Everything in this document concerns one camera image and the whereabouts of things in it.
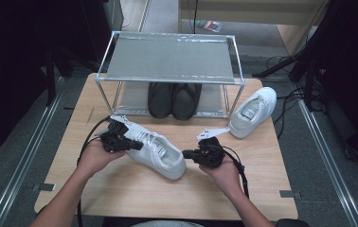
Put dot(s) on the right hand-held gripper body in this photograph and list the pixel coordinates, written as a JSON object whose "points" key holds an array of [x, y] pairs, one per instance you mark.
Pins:
{"points": [[211, 153]]}

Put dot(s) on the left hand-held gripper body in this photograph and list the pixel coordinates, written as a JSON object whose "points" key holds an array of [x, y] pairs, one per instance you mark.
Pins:
{"points": [[114, 140]]}

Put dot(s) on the white sneaker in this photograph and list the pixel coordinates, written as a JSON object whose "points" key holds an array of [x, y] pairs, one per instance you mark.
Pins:
{"points": [[265, 97], [148, 142]]}

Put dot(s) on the black shoe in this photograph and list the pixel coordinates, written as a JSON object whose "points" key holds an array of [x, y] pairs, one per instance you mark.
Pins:
{"points": [[186, 101], [160, 101]]}

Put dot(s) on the metal shoe rack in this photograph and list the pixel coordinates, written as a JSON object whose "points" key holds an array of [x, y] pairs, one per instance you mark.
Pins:
{"points": [[167, 56]]}

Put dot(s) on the person's left hand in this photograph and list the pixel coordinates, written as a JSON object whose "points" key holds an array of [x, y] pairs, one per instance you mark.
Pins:
{"points": [[92, 159]]}

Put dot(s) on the person's right hand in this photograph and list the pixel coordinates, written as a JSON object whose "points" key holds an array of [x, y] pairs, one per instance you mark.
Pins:
{"points": [[229, 176]]}

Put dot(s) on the person's grey clothing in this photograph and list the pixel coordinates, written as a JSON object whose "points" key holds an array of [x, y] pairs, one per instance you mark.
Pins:
{"points": [[164, 224]]}

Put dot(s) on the black stand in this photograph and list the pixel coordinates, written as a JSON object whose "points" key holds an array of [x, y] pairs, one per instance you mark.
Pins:
{"points": [[51, 78], [281, 64]]}

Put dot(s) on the colourful packet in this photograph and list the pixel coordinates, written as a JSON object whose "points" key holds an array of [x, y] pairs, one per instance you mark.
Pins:
{"points": [[208, 26]]}

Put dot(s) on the wooden furniture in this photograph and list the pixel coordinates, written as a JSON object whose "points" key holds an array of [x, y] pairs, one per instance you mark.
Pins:
{"points": [[249, 12]]}

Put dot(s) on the grey table bracket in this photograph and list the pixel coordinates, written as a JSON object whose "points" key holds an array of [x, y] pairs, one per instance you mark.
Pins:
{"points": [[44, 187], [290, 194]]}

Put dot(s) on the metal floor rail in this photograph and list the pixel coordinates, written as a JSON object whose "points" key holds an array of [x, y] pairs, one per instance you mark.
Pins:
{"points": [[328, 164], [19, 170]]}

